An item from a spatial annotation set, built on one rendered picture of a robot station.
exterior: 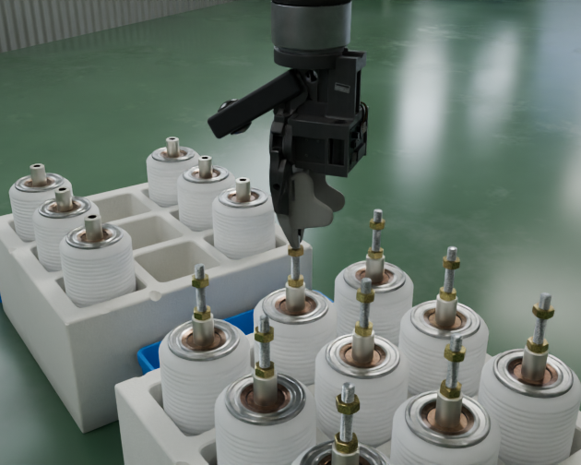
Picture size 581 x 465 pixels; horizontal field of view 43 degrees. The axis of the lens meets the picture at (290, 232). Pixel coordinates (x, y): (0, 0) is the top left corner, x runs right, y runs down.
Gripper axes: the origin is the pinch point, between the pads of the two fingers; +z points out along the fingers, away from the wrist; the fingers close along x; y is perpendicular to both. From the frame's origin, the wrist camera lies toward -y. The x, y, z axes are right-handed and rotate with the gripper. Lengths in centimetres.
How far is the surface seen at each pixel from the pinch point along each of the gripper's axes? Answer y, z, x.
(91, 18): -199, 28, 248
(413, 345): 14.5, 10.6, -0.9
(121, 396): -15.0, 16.7, -13.0
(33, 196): -49, 10, 17
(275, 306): -1.4, 9.0, -1.2
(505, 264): 20, 34, 68
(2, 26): -209, 23, 195
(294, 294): 0.9, 7.0, -1.1
